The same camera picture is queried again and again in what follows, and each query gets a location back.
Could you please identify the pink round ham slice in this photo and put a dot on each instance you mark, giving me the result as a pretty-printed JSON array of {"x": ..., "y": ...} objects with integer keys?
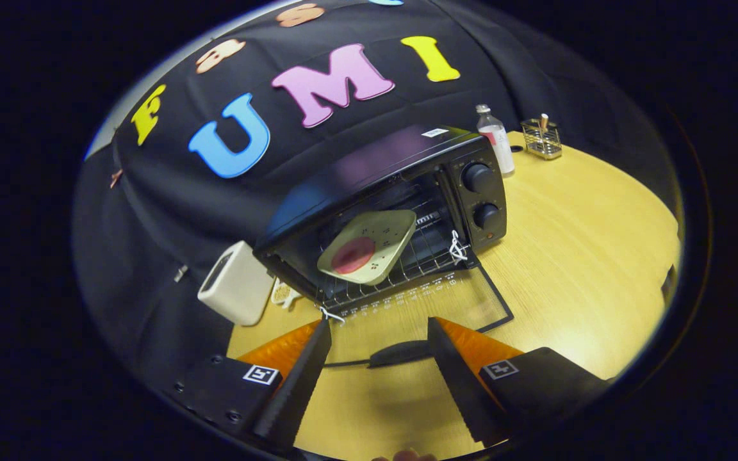
[{"x": 353, "y": 255}]

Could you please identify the white bread toaster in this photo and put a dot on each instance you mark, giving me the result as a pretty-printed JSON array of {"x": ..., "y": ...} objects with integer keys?
[{"x": 241, "y": 288}]

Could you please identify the silver cloth clip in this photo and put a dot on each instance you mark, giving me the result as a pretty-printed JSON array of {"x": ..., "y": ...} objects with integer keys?
[{"x": 180, "y": 273}]

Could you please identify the square cream plate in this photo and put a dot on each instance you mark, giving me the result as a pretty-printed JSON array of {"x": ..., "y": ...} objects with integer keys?
[{"x": 389, "y": 229}]

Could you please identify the clear plastic bottle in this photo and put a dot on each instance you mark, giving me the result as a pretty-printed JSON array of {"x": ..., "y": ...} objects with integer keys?
[{"x": 500, "y": 144}]

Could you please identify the red cloth clip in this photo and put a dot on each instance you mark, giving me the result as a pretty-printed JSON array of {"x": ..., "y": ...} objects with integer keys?
[{"x": 116, "y": 178}]

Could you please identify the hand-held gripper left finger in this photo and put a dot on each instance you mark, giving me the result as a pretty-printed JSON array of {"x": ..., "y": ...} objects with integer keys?
[{"x": 298, "y": 384}]

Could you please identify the black toaster oven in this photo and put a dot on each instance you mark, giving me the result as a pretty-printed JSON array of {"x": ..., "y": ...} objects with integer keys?
[{"x": 356, "y": 173}]

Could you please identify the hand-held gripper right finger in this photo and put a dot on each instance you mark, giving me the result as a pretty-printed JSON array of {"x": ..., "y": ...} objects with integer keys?
[{"x": 459, "y": 384}]

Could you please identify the small divided snack dish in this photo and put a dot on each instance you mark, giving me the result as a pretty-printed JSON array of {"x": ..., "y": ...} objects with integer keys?
[{"x": 282, "y": 293}]

